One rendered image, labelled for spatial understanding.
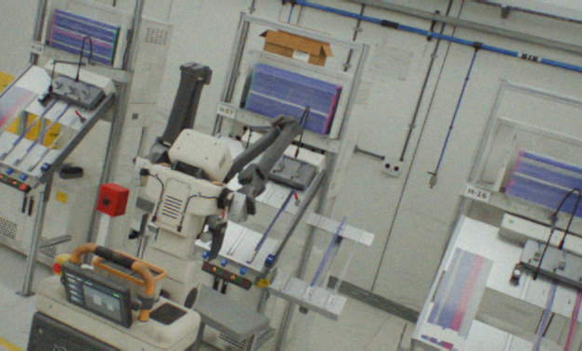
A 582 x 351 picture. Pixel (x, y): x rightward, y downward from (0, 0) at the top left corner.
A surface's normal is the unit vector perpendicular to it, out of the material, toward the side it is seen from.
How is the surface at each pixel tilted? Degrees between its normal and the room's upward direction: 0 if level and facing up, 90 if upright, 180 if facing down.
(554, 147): 90
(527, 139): 90
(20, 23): 90
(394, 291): 90
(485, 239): 45
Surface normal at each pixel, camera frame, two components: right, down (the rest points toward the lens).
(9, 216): -0.39, 0.10
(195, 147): -0.07, -0.54
